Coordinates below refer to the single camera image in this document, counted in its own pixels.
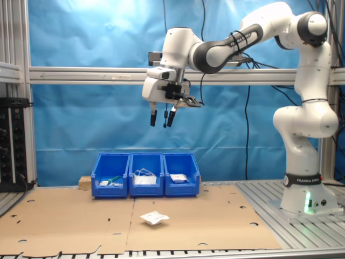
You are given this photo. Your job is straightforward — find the white Fuhrmann gauze packet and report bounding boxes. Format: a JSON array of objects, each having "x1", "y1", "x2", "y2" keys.
[
  {"x1": 140, "y1": 210, "x2": 170, "y2": 227},
  {"x1": 169, "y1": 173, "x2": 190, "y2": 185}
]

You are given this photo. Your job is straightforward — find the silver power strip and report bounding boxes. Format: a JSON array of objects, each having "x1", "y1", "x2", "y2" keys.
[{"x1": 148, "y1": 51, "x2": 252, "y2": 67}]

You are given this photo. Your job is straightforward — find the blue bin with gauze packet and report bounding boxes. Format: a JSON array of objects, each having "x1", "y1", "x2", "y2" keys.
[{"x1": 162, "y1": 153, "x2": 202, "y2": 197}]

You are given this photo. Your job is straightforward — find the blue bin with masks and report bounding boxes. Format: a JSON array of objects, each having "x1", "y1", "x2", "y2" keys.
[{"x1": 128, "y1": 152, "x2": 165, "y2": 197}]

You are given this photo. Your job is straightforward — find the horizontal aluminium beam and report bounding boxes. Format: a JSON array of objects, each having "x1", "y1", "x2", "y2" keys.
[{"x1": 28, "y1": 66, "x2": 345, "y2": 86}]

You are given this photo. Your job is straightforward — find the blue bin with green item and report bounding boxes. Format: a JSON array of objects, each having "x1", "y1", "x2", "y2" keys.
[{"x1": 91, "y1": 153, "x2": 132, "y2": 199}]

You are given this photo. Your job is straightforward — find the chipboard block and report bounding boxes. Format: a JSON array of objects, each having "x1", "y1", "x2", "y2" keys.
[{"x1": 78, "y1": 175, "x2": 93, "y2": 191}]

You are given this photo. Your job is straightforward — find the brown cardboard sheet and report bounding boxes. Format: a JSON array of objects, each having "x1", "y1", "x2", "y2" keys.
[
  {"x1": 125, "y1": 184, "x2": 282, "y2": 252},
  {"x1": 0, "y1": 187, "x2": 135, "y2": 257}
]

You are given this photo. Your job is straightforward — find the black rack device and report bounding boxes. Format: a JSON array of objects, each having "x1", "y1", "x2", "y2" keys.
[{"x1": 0, "y1": 97, "x2": 35, "y2": 193}]

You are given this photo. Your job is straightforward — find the aluminium side beam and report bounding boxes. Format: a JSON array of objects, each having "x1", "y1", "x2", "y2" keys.
[{"x1": 0, "y1": 61, "x2": 23, "y2": 84}]

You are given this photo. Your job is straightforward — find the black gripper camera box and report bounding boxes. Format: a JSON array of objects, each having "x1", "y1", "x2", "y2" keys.
[{"x1": 164, "y1": 83, "x2": 202, "y2": 108}]

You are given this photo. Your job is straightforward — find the black camera cable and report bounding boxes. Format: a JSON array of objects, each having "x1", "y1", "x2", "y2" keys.
[{"x1": 198, "y1": 71, "x2": 207, "y2": 107}]

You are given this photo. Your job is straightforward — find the green-handled packed item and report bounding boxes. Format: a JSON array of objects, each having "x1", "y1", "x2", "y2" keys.
[{"x1": 104, "y1": 175, "x2": 122, "y2": 186}]

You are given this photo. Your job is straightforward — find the black cable with ferrite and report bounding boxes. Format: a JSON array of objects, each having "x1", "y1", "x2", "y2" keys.
[{"x1": 162, "y1": 0, "x2": 169, "y2": 129}]

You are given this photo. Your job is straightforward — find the long black hanging cable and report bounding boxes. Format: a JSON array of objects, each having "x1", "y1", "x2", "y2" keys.
[{"x1": 244, "y1": 85, "x2": 251, "y2": 181}]

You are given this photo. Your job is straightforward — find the short black hanging cable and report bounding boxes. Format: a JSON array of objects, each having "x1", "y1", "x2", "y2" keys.
[{"x1": 201, "y1": 0, "x2": 207, "y2": 43}]

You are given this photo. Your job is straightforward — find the aluminium frame post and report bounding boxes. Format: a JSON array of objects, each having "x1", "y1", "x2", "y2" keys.
[
  {"x1": 319, "y1": 0, "x2": 345, "y2": 183},
  {"x1": 0, "y1": 0, "x2": 37, "y2": 188}
]

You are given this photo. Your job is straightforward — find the black cable bundle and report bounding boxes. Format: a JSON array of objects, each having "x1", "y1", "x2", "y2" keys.
[{"x1": 307, "y1": 0, "x2": 345, "y2": 90}]

